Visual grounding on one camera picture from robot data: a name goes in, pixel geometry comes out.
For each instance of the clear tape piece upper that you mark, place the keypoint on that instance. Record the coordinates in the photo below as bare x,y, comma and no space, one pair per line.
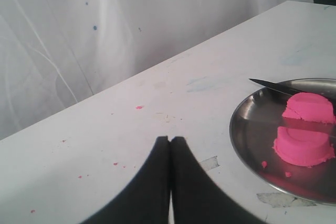
209,164

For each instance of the clear tape piece lower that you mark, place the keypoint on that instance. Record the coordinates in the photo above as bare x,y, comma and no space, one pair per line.
282,200

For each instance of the black knife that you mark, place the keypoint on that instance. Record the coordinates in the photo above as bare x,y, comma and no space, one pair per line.
277,87

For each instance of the clear tape piece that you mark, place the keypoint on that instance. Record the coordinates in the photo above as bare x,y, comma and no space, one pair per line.
282,200
209,164

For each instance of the white backdrop sheet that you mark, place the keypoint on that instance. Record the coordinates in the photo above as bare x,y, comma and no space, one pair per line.
56,53

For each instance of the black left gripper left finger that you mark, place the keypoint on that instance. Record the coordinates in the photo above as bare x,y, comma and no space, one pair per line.
146,198

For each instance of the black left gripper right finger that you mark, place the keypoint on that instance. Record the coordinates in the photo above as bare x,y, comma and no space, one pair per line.
196,198

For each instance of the round stainless steel plate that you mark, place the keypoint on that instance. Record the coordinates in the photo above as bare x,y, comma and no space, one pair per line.
253,129

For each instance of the pink sand half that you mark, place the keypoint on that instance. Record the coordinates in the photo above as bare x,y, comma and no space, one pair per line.
309,107

